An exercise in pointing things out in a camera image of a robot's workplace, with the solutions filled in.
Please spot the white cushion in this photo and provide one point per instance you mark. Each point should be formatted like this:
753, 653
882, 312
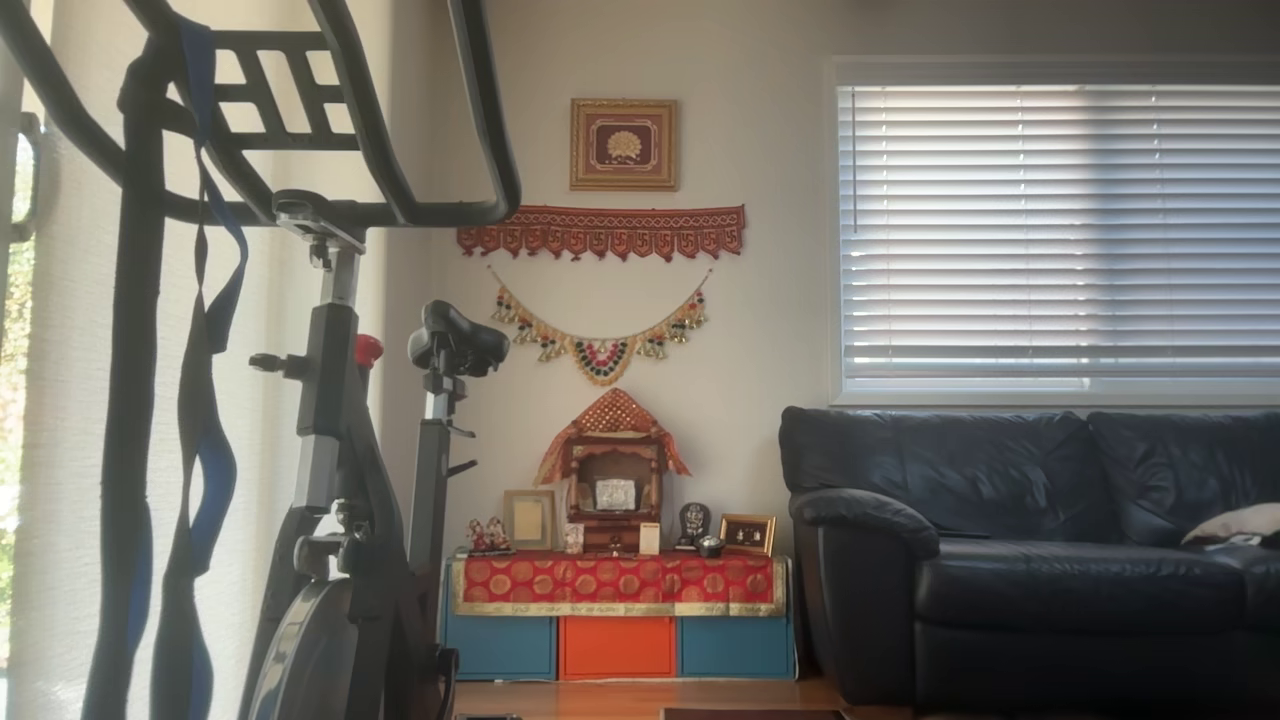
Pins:
1240, 522

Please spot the beige photo frame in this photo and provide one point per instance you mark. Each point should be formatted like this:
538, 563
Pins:
528, 520

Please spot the white window frame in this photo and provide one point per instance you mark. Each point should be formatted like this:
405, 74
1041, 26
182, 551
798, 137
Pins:
832, 250

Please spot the small white picture card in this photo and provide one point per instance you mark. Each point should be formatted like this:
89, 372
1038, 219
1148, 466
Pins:
649, 539
573, 539

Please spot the dark idol plaque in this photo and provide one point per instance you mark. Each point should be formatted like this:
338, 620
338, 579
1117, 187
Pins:
692, 522

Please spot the black leather sofa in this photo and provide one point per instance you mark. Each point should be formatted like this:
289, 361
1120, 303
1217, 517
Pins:
1000, 590

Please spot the orange storage bin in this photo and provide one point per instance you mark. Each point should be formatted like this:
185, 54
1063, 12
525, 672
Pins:
617, 648

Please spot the small black bowl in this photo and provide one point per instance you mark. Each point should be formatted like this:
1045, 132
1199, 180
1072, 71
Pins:
709, 547

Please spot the red gold shrine cloth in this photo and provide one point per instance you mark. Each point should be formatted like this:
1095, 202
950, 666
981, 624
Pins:
612, 412

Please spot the blue storage bin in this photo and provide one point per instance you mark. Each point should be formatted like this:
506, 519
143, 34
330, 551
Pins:
735, 648
500, 648

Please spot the colourful deity figurines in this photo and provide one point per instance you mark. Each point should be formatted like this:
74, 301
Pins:
488, 537

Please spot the red embroidered wall valance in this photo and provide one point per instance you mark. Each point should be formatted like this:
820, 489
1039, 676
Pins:
600, 230

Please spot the beaded wall garland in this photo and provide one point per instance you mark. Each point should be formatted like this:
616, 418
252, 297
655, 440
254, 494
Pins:
600, 358

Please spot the silver shrine plaque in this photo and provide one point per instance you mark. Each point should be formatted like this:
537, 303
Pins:
615, 493

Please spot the dark floor rug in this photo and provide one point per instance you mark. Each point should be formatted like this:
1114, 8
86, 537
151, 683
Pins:
750, 714

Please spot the white sheer curtain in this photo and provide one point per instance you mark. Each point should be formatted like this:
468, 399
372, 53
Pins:
70, 450

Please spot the gold framed wall picture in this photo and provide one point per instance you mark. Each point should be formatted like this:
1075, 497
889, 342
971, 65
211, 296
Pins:
624, 145

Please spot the white window blinds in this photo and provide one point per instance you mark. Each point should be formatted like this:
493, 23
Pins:
1050, 240

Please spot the gold photo frame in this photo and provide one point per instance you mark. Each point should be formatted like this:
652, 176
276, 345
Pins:
747, 534

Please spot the blue black resistance band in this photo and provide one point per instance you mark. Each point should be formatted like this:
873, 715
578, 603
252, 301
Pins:
200, 450

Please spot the red gold table runner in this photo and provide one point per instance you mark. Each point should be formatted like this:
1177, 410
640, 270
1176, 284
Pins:
615, 583

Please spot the black grey exercise bike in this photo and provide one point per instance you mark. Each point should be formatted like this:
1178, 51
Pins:
330, 400

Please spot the small wooden shrine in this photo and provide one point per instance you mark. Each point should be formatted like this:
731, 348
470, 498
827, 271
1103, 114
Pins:
612, 535

